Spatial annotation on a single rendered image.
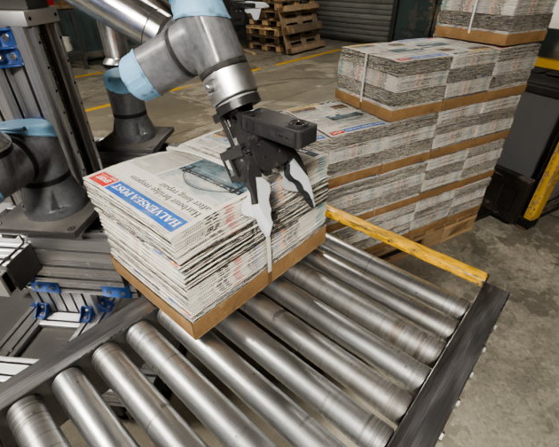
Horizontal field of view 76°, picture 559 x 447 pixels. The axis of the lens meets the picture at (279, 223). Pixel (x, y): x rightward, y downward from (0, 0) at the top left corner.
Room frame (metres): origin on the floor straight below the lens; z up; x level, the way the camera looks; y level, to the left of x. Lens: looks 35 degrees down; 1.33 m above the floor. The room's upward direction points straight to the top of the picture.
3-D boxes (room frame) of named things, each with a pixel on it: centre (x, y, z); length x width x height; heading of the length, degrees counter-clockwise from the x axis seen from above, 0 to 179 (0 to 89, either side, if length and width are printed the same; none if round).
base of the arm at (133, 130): (1.31, 0.54, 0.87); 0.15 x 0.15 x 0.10
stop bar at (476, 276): (0.68, -0.27, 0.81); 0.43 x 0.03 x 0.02; 48
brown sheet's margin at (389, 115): (1.64, -0.48, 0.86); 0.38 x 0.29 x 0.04; 28
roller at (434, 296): (0.63, -0.20, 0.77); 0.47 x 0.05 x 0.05; 48
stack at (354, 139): (1.57, -0.36, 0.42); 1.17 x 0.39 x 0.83; 119
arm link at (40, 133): (0.81, 0.59, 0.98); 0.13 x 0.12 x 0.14; 170
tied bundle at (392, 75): (1.64, -0.48, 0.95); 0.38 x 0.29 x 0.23; 28
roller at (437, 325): (0.58, -0.16, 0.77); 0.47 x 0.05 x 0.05; 48
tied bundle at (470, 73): (1.78, -0.73, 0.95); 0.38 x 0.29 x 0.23; 29
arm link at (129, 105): (1.31, 0.55, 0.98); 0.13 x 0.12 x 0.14; 20
